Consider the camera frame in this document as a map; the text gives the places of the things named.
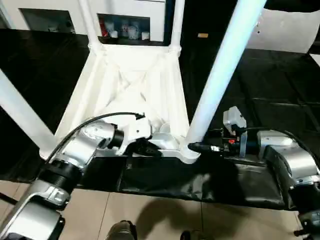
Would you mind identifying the white plastic table top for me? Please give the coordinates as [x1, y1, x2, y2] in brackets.
[37, 42, 201, 165]

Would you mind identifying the white plastic table leg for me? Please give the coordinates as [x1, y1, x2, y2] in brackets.
[185, 0, 267, 151]
[77, 0, 105, 53]
[167, 0, 187, 52]
[0, 70, 58, 161]

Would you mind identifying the dark left robot foot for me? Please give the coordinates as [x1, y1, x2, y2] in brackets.
[105, 221, 138, 240]

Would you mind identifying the dark robot foot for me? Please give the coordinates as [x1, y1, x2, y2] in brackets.
[180, 230, 206, 240]
[105, 221, 138, 240]

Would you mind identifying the dark right robot foot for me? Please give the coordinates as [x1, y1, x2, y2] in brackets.
[180, 230, 206, 240]

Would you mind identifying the white flat board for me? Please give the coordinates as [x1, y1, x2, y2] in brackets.
[310, 52, 320, 71]

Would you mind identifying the black cabinet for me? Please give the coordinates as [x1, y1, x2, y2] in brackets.
[164, 0, 241, 51]

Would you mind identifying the light grey cushion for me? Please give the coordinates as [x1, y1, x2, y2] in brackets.
[245, 7, 320, 55]

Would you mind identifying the black work mat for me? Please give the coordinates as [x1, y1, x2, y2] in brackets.
[0, 27, 320, 211]

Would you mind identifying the black stand leg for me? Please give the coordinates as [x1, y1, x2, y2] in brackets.
[0, 192, 18, 206]

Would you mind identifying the white glass-door cabinet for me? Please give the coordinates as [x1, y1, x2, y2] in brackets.
[0, 0, 167, 43]

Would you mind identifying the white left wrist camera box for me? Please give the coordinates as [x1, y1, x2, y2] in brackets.
[117, 116, 153, 157]

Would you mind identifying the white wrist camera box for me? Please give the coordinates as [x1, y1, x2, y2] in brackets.
[222, 106, 248, 135]
[117, 116, 153, 157]

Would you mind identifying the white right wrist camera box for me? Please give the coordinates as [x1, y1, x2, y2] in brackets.
[222, 106, 248, 135]

